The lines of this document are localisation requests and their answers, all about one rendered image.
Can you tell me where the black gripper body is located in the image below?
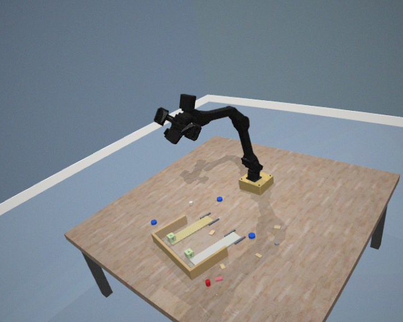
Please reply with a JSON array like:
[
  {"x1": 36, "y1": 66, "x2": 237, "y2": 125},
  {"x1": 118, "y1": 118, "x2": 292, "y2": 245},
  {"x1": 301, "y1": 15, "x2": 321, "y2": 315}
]
[{"x1": 154, "y1": 108, "x2": 202, "y2": 141}]

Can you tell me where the pale grey flat strip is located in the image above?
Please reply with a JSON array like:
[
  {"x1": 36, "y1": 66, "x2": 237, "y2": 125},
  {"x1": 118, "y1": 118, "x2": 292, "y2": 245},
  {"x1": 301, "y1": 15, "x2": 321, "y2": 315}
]
[{"x1": 221, "y1": 232, "x2": 240, "y2": 247}]

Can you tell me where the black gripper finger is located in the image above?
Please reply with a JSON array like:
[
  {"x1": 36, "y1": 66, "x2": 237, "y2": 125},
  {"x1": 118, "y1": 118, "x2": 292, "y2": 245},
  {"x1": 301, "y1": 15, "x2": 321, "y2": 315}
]
[
  {"x1": 180, "y1": 123, "x2": 196, "y2": 139},
  {"x1": 157, "y1": 110, "x2": 168, "y2": 126}
]

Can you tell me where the pale yellow strip with green crosshatch pattern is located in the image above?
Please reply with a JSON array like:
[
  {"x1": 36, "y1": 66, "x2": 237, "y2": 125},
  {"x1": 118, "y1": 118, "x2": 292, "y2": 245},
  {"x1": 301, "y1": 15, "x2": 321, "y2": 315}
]
[{"x1": 196, "y1": 216, "x2": 213, "y2": 227}]

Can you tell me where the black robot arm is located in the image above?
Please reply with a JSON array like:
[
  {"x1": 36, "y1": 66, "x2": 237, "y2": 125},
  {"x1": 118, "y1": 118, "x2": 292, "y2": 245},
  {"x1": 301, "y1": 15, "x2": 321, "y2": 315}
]
[{"x1": 164, "y1": 94, "x2": 263, "y2": 182}]

